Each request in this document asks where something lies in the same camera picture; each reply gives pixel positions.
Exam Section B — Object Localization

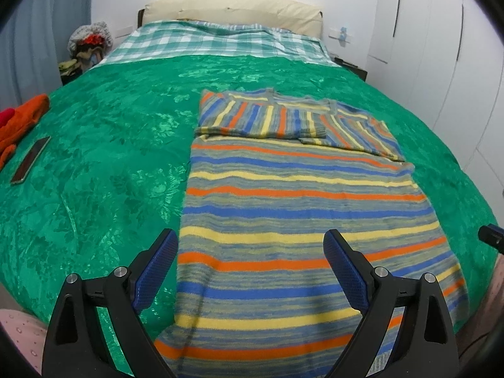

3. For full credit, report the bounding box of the green floral blanket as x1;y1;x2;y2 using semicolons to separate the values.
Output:
0;53;499;376

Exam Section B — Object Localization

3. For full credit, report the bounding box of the dark nightstand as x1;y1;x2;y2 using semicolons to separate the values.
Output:
331;53;369;81

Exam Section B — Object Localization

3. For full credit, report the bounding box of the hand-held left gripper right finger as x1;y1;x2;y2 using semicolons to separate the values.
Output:
323;229;461;378

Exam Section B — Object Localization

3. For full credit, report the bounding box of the grey-blue curtain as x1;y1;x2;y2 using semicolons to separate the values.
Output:
0;0;95;107

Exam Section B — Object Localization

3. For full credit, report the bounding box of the green checked bedsheet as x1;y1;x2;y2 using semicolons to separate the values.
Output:
90;20;341;67

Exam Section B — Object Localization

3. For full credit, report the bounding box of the white wardrobe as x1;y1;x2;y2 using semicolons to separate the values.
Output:
366;0;504;198

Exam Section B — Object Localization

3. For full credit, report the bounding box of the pile of assorted clothes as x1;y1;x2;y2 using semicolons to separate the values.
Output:
59;21;115;83

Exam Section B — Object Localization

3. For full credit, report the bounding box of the wall socket with blue plug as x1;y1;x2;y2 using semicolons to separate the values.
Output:
329;26;353;44

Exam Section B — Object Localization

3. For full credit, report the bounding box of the orange knit garment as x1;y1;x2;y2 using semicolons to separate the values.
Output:
0;94;51;170

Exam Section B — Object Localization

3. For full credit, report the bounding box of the cream padded headboard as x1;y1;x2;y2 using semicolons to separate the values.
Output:
144;0;324;40

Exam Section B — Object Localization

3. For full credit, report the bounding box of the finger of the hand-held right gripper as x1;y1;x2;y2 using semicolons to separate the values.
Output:
478;224;504;253

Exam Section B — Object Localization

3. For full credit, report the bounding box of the black smartphone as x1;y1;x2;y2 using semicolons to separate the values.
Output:
10;136;51;186

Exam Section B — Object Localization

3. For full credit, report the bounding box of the striped knit sweater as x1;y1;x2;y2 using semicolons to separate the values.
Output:
153;89;469;378

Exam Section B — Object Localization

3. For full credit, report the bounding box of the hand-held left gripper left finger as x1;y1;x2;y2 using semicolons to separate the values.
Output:
41;228;179;378

